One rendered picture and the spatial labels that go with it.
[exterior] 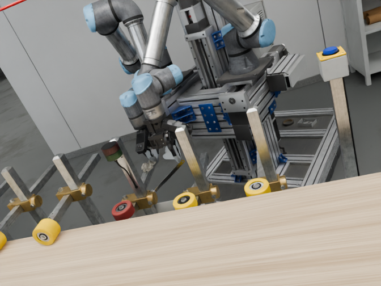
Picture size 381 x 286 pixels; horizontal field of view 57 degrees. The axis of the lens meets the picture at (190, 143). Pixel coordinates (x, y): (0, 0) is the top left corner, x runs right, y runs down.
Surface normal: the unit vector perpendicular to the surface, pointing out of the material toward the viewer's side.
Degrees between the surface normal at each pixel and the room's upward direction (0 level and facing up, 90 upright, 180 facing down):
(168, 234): 0
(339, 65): 90
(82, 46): 90
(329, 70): 90
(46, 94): 90
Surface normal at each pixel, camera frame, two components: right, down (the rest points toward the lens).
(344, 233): -0.33, -0.84
